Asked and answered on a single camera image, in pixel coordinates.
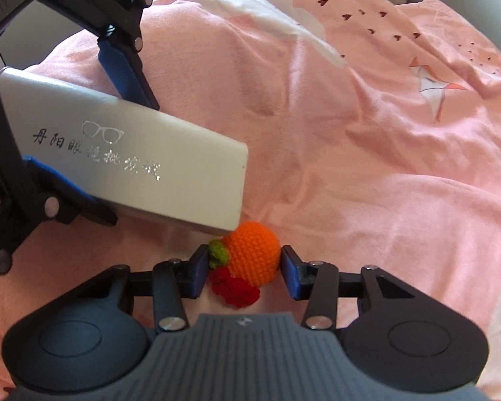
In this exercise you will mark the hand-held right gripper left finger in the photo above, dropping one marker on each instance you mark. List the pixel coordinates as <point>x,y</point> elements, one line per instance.
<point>200,273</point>

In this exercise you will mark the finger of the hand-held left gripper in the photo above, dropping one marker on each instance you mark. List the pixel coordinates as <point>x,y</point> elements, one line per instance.
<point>58,183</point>
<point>121,71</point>

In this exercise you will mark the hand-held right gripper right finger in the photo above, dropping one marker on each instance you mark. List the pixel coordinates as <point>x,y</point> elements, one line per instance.
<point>290,273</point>

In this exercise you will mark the crochet orange fruit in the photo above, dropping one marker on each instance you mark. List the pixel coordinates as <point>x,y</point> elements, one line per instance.
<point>252,255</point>

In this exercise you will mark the white glasses case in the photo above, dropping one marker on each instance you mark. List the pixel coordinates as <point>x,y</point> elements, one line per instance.
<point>129,154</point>

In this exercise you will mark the pink printed blanket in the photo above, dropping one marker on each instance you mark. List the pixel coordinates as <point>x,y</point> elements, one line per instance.
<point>359,133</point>

